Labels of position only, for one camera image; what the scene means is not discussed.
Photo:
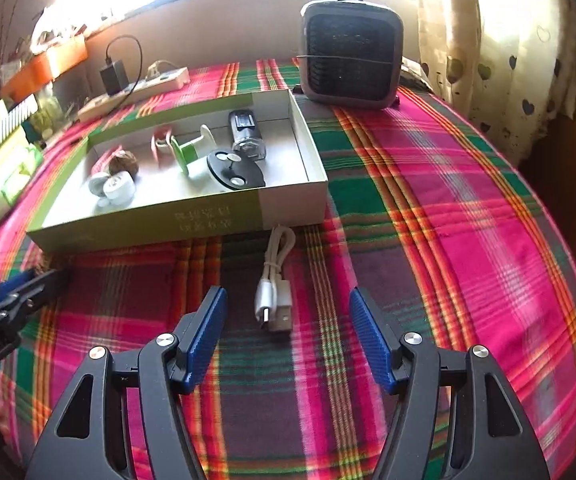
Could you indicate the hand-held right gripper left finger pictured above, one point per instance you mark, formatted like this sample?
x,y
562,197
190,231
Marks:
x,y
205,340

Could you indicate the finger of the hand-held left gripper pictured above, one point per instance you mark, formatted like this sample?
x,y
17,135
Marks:
x,y
13,285
43,290

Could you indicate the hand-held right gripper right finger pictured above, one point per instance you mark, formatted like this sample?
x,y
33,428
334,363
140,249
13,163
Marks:
x,y
372,340

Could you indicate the green white cardboard box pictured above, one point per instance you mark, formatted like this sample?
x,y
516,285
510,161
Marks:
x,y
168,225

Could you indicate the white round cap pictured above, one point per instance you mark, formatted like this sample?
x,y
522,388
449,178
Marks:
x,y
119,188

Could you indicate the pink white plastic clip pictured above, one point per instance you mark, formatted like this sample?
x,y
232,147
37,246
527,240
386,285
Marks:
x,y
99,161
160,141

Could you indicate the black disc with metal studs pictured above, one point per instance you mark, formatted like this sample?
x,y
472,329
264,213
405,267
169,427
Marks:
x,y
243,175

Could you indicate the green white spool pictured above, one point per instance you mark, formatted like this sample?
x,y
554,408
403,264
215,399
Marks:
x,y
184,155

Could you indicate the black clear small device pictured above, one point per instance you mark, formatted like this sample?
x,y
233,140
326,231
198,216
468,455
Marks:
x,y
245,132

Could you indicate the green tissue pack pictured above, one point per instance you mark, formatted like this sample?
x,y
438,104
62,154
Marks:
x,y
13,180

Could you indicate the pink green plaid tablecloth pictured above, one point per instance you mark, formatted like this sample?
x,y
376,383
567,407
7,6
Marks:
x,y
467,210

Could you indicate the yellow green packet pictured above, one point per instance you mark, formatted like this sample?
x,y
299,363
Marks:
x,y
43,110

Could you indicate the white power strip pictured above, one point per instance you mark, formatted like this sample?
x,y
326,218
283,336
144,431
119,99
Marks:
x,y
133,91

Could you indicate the orange box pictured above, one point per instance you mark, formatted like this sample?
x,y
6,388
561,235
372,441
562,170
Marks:
x,y
43,65

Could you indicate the black charger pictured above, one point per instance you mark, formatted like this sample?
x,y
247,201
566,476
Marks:
x,y
113,76

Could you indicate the white plug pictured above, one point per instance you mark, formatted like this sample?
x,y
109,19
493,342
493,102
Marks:
x,y
157,68

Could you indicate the windowsill clutter pile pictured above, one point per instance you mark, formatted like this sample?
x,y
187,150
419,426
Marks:
x,y
68,25

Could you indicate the grey space heater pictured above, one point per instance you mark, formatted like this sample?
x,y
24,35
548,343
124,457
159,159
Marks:
x,y
350,55

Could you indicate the cream heart print curtain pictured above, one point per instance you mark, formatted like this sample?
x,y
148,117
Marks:
x,y
492,60

